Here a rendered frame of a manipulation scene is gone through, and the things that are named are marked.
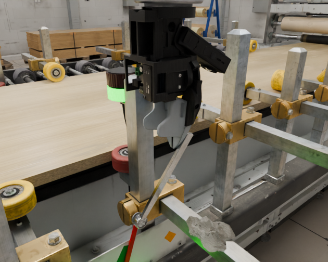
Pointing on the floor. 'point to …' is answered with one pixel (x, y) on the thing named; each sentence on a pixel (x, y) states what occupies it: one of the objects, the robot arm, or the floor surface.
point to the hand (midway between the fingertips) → (177, 139)
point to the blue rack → (210, 19)
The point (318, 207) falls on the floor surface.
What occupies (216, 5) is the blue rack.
